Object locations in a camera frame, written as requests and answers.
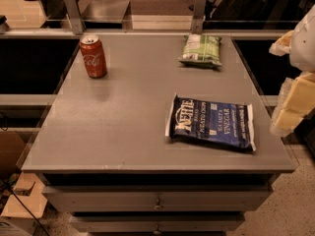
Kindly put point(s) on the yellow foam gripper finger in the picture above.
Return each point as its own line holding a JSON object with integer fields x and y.
{"x": 296, "y": 100}
{"x": 282, "y": 45}

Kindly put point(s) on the green jalapeno chip bag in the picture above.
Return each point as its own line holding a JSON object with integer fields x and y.
{"x": 201, "y": 50}

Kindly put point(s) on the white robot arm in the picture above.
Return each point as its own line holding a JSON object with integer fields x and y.
{"x": 302, "y": 44}

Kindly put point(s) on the blue Kettle chip bag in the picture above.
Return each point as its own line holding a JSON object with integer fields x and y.
{"x": 227, "y": 124}

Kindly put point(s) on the upper grey drawer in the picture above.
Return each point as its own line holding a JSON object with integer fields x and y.
{"x": 131, "y": 198}

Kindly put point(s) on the grey drawer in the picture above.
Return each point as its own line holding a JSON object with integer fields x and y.
{"x": 157, "y": 222}
{"x": 131, "y": 198}

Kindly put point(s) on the red Coca-Cola can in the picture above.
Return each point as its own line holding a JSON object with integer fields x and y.
{"x": 93, "y": 56}

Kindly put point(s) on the lower grey drawer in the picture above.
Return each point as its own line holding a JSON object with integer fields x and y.
{"x": 157, "y": 222}

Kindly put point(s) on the cardboard box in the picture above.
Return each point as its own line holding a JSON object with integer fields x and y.
{"x": 27, "y": 198}

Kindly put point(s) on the right metal bracket post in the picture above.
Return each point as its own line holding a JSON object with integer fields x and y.
{"x": 198, "y": 16}

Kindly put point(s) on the metal bracket post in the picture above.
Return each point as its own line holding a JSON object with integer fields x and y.
{"x": 198, "y": 16}
{"x": 74, "y": 16}

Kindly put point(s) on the left metal bracket post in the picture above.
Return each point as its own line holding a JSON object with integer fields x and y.
{"x": 74, "y": 16}

